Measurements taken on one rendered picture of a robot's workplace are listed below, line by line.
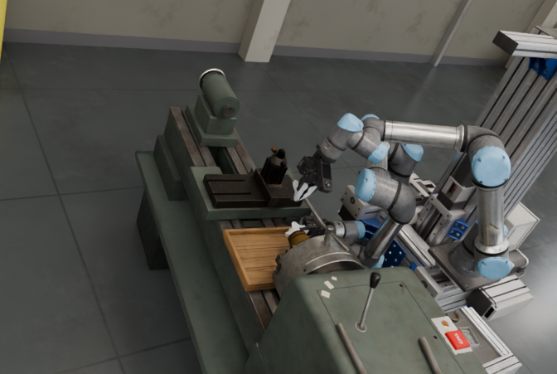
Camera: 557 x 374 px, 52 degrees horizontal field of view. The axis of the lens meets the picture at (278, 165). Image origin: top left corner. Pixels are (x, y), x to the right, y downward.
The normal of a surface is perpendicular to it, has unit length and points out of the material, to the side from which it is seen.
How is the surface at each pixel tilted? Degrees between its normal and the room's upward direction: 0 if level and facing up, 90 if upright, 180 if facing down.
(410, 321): 0
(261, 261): 0
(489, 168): 83
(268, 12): 90
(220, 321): 0
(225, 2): 90
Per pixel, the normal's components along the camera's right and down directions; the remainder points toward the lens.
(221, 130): 0.36, 0.63
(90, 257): 0.32, -0.78
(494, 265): -0.12, 0.64
